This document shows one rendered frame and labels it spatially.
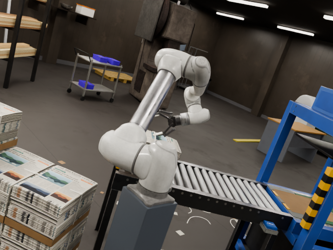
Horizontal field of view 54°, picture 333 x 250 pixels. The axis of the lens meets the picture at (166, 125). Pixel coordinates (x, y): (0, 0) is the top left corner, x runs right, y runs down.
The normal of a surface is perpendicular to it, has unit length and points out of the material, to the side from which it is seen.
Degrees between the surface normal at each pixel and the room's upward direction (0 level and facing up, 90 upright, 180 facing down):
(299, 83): 90
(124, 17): 90
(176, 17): 91
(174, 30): 91
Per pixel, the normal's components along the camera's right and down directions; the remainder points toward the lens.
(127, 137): 0.03, -0.54
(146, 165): -0.31, 0.04
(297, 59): -0.70, -0.04
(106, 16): 0.64, 0.39
